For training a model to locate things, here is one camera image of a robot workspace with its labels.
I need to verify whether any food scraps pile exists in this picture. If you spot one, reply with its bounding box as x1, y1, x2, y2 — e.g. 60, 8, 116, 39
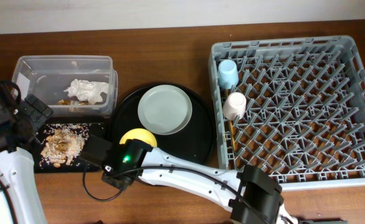
39, 123, 106, 169

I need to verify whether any black rectangular tray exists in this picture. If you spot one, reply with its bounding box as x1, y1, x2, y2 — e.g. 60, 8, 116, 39
31, 116, 108, 174

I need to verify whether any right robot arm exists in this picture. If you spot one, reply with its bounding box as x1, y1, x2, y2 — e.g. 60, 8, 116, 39
80, 135, 298, 223

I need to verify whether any grey plate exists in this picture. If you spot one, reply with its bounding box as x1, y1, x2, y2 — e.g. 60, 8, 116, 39
137, 85, 193, 135

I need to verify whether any grey dishwasher rack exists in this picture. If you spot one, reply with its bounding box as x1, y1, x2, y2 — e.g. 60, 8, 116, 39
208, 35, 365, 191

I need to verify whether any clear plastic waste bin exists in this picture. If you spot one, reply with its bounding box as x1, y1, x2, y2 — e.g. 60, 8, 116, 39
12, 55, 118, 118

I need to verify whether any round black serving tray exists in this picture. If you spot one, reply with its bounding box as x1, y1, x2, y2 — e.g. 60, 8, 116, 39
105, 83, 216, 165

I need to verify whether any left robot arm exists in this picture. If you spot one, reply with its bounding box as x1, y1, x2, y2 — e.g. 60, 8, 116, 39
0, 80, 53, 223

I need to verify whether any pink cup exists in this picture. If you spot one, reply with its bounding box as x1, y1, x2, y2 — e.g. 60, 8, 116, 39
222, 92, 247, 121

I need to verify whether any blue cup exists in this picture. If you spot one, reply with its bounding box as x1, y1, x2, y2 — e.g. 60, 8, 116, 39
218, 60, 239, 89

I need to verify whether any white napkin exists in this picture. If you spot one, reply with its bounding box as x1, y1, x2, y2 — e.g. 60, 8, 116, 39
64, 79, 109, 105

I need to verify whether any gold foil wrapper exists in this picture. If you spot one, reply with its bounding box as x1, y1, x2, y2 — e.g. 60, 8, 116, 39
57, 100, 89, 106

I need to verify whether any yellow bowl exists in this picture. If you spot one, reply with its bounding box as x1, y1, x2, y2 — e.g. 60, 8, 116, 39
119, 128, 157, 147

